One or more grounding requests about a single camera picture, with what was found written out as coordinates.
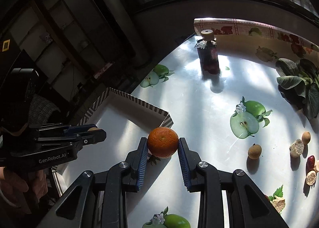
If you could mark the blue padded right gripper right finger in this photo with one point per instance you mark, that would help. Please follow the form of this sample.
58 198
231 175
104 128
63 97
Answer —
188 162

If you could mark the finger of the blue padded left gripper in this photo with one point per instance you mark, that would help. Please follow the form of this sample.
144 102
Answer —
92 137
79 129

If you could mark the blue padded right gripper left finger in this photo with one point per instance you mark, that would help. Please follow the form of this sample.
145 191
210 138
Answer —
137 160

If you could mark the orange tangerine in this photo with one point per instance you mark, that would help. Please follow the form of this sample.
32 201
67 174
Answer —
162 142

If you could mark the brown longan fruit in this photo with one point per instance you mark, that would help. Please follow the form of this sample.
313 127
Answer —
93 129
254 151
306 137

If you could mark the beige cut corn-like piece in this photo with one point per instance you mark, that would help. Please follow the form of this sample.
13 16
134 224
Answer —
311 178
278 203
296 148
316 166

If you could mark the red jujube date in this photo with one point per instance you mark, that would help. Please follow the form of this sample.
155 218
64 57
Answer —
310 163

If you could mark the left human hand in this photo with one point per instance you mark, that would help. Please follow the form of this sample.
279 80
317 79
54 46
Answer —
13 188

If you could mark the striped cardboard tray box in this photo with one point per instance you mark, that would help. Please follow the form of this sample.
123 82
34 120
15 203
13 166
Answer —
125 119

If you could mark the fruit print tablecloth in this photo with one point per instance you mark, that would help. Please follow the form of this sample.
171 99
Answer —
201 105

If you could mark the dark red glass bottle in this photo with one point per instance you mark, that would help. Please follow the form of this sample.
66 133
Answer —
207 52

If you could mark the green leafy vegetable bunch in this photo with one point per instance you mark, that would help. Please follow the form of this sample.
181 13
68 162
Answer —
298 84

